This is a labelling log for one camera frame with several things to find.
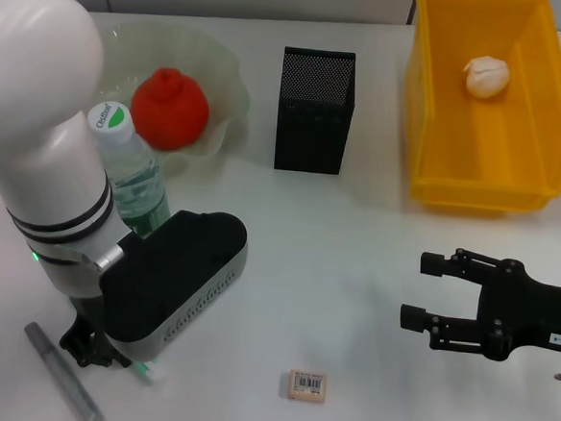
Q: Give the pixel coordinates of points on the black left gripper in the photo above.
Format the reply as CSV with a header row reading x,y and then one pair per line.
x,y
87,320

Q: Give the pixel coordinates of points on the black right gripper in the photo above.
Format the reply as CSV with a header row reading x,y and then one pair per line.
x,y
528,314

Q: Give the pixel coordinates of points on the green and white pen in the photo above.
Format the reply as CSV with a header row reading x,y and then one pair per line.
x,y
153,374

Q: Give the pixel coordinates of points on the beige eraser with barcode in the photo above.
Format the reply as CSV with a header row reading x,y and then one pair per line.
x,y
304,385

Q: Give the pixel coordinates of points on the clear green-label water bottle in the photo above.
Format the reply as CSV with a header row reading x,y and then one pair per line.
x,y
133,176

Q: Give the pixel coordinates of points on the white garlic bulb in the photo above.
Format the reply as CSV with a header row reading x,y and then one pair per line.
x,y
487,78

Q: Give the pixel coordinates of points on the orange fruit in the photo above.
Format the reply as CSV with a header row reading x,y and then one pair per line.
x,y
172,111

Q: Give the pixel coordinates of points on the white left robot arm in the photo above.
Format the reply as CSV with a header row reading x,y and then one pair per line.
x,y
29,82

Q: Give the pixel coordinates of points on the grey marker pen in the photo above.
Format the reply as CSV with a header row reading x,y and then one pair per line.
x,y
57,368

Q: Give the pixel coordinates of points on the black mesh pen holder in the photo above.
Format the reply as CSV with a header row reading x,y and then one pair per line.
x,y
310,135

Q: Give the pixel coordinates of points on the translucent green wavy fruit plate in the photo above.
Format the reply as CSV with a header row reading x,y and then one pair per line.
x,y
213,71

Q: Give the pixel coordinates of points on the yellow plastic storage bin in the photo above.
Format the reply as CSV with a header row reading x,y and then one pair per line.
x,y
482,152

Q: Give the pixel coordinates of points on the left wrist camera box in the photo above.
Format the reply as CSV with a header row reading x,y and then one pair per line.
x,y
170,270

